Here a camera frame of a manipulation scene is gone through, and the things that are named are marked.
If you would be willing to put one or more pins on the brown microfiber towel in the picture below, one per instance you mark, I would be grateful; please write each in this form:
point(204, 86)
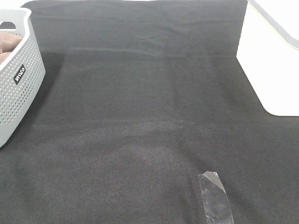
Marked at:
point(8, 44)

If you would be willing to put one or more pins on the black table cloth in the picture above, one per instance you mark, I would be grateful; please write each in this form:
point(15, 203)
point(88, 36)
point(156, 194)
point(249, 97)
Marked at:
point(139, 99)

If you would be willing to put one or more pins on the clear tape strip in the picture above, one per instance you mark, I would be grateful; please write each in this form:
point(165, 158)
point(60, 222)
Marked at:
point(215, 201)

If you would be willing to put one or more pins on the white plastic storage bin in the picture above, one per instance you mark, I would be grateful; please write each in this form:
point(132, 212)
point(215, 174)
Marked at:
point(268, 53)

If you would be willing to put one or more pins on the grey perforated laundry basket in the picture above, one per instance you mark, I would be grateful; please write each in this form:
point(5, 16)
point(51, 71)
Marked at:
point(21, 74)

